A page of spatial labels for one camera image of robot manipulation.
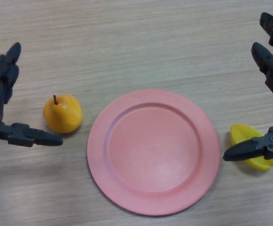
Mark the yellow pear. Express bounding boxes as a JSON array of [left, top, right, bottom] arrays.
[[43, 94, 83, 134]]

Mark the pink round plate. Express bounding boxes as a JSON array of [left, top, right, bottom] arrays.
[[87, 89, 221, 216]]

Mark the yellow starfruit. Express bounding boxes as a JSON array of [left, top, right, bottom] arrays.
[[230, 123, 273, 173]]

